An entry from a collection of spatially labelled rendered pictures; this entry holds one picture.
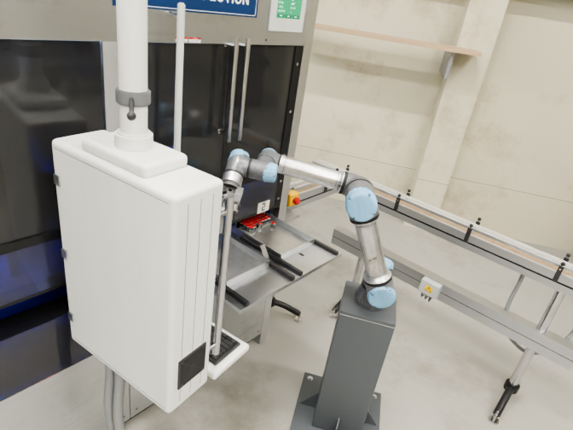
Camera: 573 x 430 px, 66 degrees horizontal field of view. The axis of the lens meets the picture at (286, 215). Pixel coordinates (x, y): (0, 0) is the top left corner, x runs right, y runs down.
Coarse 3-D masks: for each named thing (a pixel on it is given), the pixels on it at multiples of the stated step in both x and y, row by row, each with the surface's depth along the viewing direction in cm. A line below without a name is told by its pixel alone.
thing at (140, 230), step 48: (96, 144) 116; (96, 192) 119; (144, 192) 108; (192, 192) 107; (96, 240) 127; (144, 240) 114; (192, 240) 113; (96, 288) 136; (144, 288) 121; (192, 288) 121; (96, 336) 146; (144, 336) 129; (192, 336) 130; (144, 384) 138; (192, 384) 141
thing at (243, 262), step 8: (232, 240) 214; (232, 248) 211; (240, 248) 212; (248, 248) 208; (232, 256) 205; (240, 256) 206; (248, 256) 207; (256, 256) 206; (232, 264) 199; (240, 264) 200; (248, 264) 201; (256, 264) 202; (264, 264) 199; (216, 272) 192; (232, 272) 194; (240, 272) 195; (248, 272) 192; (256, 272) 196; (232, 280) 185; (240, 280) 189
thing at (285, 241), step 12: (264, 228) 234; (276, 228) 236; (288, 228) 235; (252, 240) 217; (264, 240) 223; (276, 240) 224; (288, 240) 226; (300, 240) 228; (312, 240) 224; (276, 252) 208; (288, 252) 210
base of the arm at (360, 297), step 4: (360, 288) 201; (364, 288) 198; (356, 292) 203; (360, 292) 200; (364, 292) 198; (356, 296) 202; (360, 296) 201; (364, 296) 198; (356, 300) 201; (360, 300) 202; (364, 300) 198; (360, 304) 200; (364, 304) 198; (368, 304) 198; (364, 308) 199; (368, 308) 198; (372, 308) 198; (376, 308) 198; (380, 308) 199; (384, 308) 201
